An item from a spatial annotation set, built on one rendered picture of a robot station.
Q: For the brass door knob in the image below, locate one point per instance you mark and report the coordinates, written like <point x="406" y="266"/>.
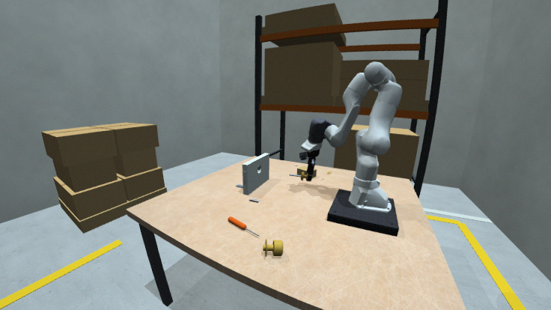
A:
<point x="302" y="176"/>
<point x="276" y="247"/>

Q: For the tan rectangular box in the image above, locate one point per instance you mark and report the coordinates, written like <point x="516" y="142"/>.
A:
<point x="304" y="169"/>

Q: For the orange-handled screwdriver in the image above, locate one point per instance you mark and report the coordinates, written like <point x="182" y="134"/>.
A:
<point x="239" y="224"/>

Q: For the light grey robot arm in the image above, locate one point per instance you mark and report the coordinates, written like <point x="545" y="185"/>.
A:
<point x="366" y="193"/>

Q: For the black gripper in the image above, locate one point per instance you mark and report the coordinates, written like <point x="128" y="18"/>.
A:
<point x="311" y="163"/>

